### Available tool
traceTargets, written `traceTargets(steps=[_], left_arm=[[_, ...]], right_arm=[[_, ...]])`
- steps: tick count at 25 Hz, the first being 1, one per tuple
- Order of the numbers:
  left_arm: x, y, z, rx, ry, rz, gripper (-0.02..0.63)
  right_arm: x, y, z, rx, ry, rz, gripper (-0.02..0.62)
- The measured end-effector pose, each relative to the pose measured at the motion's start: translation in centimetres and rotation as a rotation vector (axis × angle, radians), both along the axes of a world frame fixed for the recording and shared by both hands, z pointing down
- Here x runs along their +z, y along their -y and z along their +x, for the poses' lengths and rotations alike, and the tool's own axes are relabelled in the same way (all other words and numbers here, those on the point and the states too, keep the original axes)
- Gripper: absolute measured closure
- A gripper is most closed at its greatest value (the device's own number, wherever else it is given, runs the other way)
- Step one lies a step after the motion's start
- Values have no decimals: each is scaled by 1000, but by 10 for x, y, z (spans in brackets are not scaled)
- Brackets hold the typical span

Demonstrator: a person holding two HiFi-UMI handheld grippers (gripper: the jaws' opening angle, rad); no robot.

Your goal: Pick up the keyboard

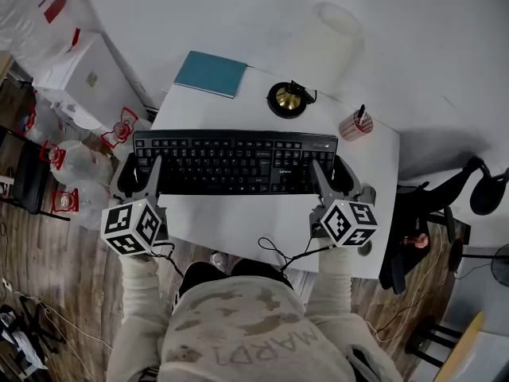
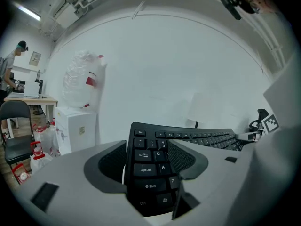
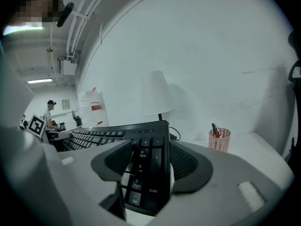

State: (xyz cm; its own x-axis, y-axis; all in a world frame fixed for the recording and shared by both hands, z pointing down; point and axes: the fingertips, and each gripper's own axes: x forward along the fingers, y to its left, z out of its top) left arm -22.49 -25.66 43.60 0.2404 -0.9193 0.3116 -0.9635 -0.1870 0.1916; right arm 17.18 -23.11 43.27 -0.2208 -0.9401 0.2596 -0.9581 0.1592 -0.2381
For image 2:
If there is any framed wall notice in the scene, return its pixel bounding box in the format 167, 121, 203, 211
28, 51, 42, 67

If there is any white water dispenser cabinet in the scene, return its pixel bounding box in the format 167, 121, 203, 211
54, 106, 98, 155

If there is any black keyboard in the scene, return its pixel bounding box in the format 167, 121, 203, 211
123, 121, 245, 218

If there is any clear bag of empty bottles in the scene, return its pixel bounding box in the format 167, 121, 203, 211
62, 50, 108, 109

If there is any black desk stand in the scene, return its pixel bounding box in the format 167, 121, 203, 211
34, 69, 44, 97

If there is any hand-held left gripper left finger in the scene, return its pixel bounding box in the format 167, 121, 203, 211
14, 139, 148, 226

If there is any cluster of clear water jugs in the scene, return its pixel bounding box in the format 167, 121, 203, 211
11, 118, 62, 186

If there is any black office chair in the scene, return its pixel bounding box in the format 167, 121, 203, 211
248, 108, 270, 132

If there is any black folding chair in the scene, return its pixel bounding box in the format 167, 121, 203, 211
0, 100, 36, 172

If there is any light wooden side desk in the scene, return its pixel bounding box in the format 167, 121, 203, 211
3, 92, 58, 127

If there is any person's right forearm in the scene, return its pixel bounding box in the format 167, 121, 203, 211
262, 52, 301, 127

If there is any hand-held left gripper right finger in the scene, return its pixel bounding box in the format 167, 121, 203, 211
167, 139, 257, 226

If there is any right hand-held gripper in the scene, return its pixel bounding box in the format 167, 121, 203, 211
235, 113, 281, 142

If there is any white ceiling duct box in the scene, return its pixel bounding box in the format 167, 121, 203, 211
53, 2, 80, 29

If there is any fluorescent tube light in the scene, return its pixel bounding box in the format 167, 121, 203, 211
13, 1, 42, 22

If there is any black head-mounted camera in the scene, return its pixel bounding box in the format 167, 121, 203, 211
219, 0, 243, 21

